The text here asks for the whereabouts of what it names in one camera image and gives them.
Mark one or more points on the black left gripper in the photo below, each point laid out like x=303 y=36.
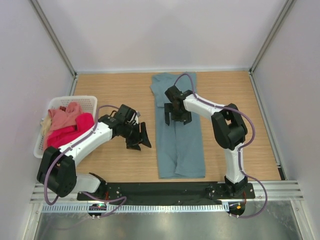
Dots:
x=133 y=143

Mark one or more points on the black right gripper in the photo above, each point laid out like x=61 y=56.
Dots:
x=169 y=107

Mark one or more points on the blue-grey t shirt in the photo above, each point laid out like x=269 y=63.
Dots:
x=179 y=147

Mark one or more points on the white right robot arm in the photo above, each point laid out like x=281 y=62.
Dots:
x=228 y=126

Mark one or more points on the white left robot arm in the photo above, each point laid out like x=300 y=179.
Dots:
x=57 y=171

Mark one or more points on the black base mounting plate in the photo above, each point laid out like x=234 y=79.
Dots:
x=157 y=191

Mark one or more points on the red t shirt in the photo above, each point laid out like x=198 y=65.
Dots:
x=63 y=136

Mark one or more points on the white plastic laundry basket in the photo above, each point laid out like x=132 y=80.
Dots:
x=87 y=102

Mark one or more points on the salmon pink t shirt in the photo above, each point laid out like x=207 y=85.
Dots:
x=64 y=118

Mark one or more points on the cream t shirt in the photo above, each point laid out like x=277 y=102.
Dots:
x=46 y=125

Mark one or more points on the right black camera box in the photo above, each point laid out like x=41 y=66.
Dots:
x=174 y=94

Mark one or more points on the black camera box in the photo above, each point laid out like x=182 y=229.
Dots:
x=174 y=94
x=127 y=115

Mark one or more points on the left black camera box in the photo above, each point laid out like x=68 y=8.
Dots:
x=127 y=115

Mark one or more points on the white slotted cable duct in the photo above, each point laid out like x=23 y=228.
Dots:
x=91 y=207

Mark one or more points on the left aluminium frame post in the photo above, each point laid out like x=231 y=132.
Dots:
x=52 y=35

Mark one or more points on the aluminium frame post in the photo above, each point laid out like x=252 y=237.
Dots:
x=52 y=35
x=280 y=19

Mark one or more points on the right aluminium frame post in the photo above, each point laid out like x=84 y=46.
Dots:
x=280 y=19

